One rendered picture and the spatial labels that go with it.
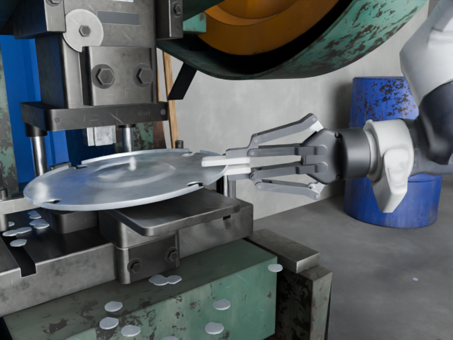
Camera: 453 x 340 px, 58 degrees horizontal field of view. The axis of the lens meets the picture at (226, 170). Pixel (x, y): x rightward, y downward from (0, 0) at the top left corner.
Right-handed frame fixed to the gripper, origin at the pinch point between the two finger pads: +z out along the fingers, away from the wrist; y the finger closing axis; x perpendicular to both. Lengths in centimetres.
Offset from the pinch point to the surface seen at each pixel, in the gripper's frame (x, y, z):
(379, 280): -109, -88, -62
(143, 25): -6.6, 21.0, 10.6
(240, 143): -179, -33, -5
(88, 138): -7.2, 4.7, 22.1
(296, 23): -19.8, 20.1, -14.6
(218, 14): -41.0, 25.1, -0.6
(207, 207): 11.2, -2.4, 2.5
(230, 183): -9.6, -5.9, -0.3
